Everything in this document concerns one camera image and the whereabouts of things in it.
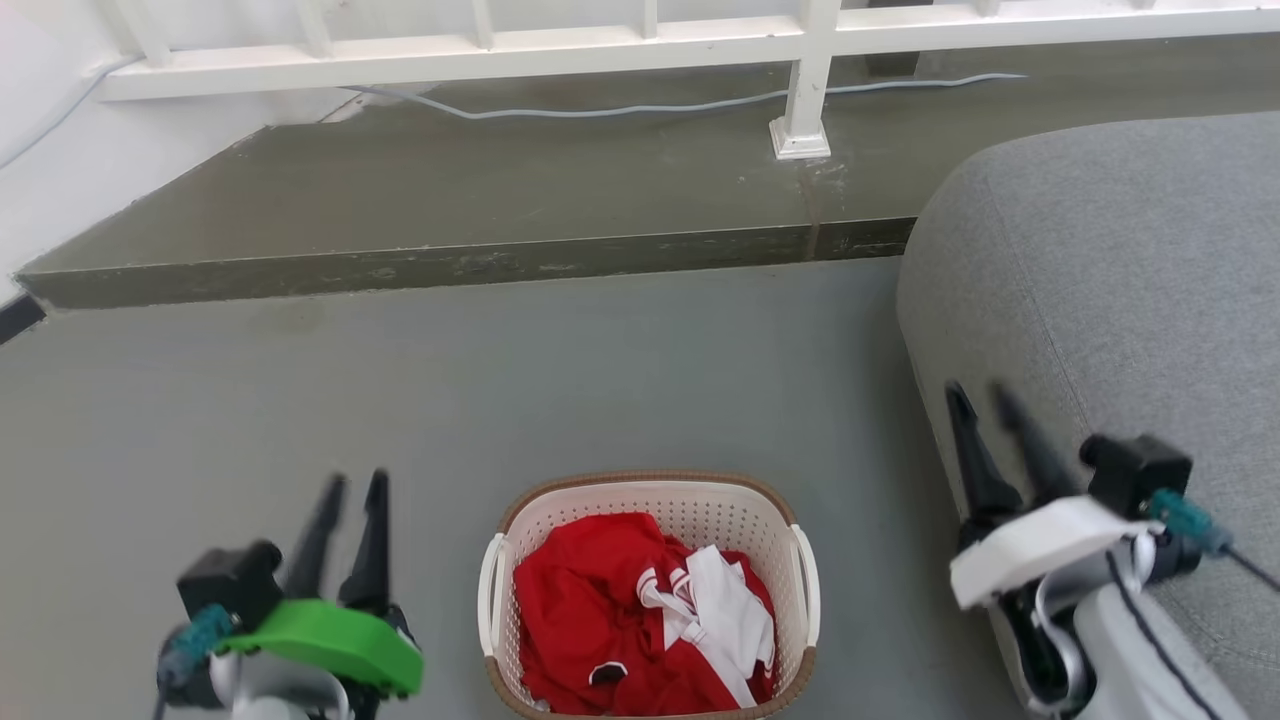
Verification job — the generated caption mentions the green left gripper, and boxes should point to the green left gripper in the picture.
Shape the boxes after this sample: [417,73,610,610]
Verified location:
[213,468,427,699]

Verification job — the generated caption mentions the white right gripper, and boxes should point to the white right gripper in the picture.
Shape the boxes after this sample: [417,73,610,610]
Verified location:
[944,380,1163,613]

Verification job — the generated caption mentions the white perforated laundry basket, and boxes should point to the white perforated laundry basket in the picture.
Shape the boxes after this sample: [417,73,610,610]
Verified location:
[478,470,822,720]

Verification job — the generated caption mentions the grey fabric sofa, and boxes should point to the grey fabric sofa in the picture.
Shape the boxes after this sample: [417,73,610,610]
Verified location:
[896,112,1280,720]

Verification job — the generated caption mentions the white garment with red stripes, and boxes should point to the white garment with red stripes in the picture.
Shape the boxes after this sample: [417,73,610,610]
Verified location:
[637,545,777,709]

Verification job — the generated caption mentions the raised concrete floor ledge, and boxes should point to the raised concrete floor ledge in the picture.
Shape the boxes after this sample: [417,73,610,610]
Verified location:
[15,35,1280,311]

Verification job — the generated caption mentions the black baseboard strip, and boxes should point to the black baseboard strip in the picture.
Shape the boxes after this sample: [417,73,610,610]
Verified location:
[0,294,48,347]

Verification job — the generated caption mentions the white wooden railing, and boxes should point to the white wooden railing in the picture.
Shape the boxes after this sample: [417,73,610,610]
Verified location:
[95,0,1280,162]

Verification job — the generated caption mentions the teal left camera connector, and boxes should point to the teal left camera connector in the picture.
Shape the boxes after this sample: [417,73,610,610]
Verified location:
[157,603,239,693]

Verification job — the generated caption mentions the teal camera connector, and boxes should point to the teal camera connector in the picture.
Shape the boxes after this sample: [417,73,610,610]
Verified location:
[157,603,239,693]
[1146,487,1235,558]

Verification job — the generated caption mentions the teal right camera connector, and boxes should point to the teal right camera connector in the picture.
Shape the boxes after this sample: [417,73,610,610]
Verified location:
[1146,487,1235,558]

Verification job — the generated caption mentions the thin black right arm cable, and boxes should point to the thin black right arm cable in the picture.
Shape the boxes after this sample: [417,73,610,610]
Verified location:
[1224,545,1280,593]

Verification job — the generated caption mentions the light grey floor cable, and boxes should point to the light grey floor cable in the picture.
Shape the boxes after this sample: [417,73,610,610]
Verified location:
[338,72,1031,122]

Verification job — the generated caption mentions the light grey wall cable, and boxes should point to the light grey wall cable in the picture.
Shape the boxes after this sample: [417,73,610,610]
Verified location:
[0,55,143,173]

